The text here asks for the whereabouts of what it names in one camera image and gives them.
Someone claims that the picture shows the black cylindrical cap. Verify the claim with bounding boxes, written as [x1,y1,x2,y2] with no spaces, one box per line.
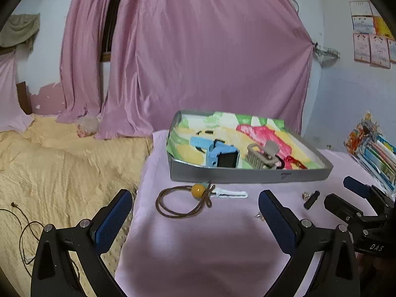
[303,190,320,210]

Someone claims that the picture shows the gold flower earring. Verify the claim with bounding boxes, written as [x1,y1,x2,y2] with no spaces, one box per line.
[302,192,311,200]

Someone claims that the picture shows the white hair clip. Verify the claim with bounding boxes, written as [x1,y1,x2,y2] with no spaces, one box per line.
[211,188,248,199]

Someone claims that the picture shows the brown cord amber bead necklace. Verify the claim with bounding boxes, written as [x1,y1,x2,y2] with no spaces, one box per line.
[155,181,216,219]

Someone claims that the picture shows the yellow bed blanket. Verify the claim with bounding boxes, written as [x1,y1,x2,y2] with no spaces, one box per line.
[1,116,152,296]

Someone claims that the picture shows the pink table cloth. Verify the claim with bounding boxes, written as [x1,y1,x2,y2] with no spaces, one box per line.
[115,130,374,296]

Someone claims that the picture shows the blue smart watch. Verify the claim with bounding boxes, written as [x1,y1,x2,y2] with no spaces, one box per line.
[190,136,240,168]

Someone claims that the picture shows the colourful printed tray liner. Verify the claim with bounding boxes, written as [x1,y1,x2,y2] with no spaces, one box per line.
[167,112,325,170]

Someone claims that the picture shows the grey shallow tray box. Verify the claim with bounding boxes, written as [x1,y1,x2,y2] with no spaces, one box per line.
[167,110,333,184]

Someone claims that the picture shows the pink bed sheet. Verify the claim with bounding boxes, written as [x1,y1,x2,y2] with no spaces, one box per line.
[0,52,33,132]

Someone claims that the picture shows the brown wooden headboard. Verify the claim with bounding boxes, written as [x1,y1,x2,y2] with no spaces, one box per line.
[16,82,32,115]

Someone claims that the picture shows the pink satin curtain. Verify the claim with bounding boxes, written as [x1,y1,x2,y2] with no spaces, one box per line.
[58,0,313,139]

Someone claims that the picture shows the olive green hanging cloth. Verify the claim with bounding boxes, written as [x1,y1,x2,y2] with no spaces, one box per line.
[1,13,40,51]

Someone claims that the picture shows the black thin cable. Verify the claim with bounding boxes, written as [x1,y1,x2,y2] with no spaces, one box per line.
[0,202,80,282]

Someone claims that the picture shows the wire wall hook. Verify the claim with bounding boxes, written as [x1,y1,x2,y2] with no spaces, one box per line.
[313,42,340,68]

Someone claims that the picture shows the wall posters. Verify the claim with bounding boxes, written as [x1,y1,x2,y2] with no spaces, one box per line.
[349,0,395,69]

